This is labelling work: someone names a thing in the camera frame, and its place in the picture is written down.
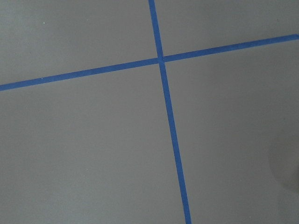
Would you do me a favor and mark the crossing blue tape strip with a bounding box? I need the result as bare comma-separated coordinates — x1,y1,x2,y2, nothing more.
0,34,299,91

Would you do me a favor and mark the long blue tape strip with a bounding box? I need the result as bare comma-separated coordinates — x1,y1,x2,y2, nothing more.
148,0,192,224

